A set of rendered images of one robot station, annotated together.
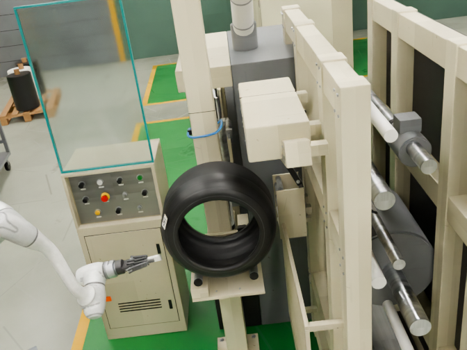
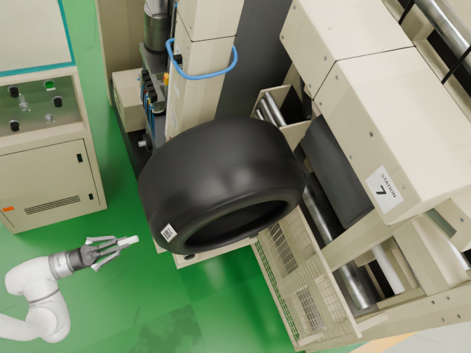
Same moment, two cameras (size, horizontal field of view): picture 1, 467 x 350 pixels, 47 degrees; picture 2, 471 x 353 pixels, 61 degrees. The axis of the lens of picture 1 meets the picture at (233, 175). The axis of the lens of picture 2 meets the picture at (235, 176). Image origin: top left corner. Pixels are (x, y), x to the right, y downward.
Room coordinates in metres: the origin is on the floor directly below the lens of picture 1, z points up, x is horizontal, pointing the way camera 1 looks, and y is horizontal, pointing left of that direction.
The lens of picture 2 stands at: (1.83, 0.53, 2.42)
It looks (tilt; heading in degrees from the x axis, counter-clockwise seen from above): 60 degrees down; 316
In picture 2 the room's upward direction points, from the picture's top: 23 degrees clockwise
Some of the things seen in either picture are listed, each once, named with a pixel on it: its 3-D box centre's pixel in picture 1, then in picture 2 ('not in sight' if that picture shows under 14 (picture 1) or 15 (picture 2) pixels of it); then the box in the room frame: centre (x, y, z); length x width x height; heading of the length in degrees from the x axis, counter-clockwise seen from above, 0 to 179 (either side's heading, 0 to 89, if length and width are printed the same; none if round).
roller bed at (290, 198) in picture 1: (290, 205); (275, 126); (2.56, -0.28, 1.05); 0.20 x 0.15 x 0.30; 179
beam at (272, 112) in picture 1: (270, 115); (376, 95); (2.22, -0.20, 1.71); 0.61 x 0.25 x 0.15; 179
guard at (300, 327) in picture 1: (297, 318); (281, 251); (2.12, -0.22, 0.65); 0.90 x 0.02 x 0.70; 179
